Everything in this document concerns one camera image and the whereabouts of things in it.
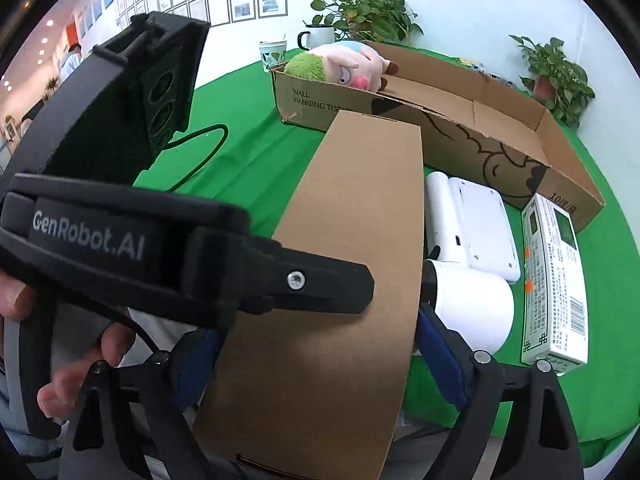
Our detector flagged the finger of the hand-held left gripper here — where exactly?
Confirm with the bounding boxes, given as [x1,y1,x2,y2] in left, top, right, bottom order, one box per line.
[235,242,376,328]

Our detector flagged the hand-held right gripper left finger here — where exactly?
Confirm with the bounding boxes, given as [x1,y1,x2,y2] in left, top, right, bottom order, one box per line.
[60,327,226,480]

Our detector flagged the pink and green plush toy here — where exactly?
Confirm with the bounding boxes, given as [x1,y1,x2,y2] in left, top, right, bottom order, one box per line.
[284,42,401,93]

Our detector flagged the white mug black rim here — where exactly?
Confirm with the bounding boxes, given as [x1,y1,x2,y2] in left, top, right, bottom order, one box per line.
[298,24,335,51]

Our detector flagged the person's left hand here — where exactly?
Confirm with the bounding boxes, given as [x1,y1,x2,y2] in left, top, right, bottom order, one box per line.
[0,270,139,426]

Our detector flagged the green patterned paper cup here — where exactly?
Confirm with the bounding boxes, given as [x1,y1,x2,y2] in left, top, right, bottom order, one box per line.
[258,39,288,73]

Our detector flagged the long brown cardboard box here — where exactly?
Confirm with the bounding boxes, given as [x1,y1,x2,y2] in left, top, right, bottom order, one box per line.
[192,110,423,480]

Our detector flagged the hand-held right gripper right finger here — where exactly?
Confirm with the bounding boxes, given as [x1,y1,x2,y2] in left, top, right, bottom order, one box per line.
[417,302,586,480]

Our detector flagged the white hair dryer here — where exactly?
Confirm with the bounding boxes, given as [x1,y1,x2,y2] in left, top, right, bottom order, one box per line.
[421,171,516,356]

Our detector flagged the green tablecloth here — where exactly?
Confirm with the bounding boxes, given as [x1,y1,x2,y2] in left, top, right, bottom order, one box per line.
[132,45,640,471]

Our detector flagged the white medicine box green label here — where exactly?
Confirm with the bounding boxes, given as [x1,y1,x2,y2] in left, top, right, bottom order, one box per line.
[520,192,588,376]

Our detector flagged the white electronic device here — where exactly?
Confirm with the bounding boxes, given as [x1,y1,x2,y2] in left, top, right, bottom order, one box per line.
[447,176,522,282]

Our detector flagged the small blue patterned packets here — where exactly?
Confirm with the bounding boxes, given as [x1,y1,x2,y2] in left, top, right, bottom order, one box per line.
[472,62,518,90]

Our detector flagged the large cardboard box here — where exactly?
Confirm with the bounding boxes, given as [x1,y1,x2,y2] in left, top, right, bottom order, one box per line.
[270,40,606,235]

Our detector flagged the potted green plant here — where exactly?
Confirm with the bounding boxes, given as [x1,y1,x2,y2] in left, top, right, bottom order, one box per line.
[310,0,425,46]
[509,35,596,131]

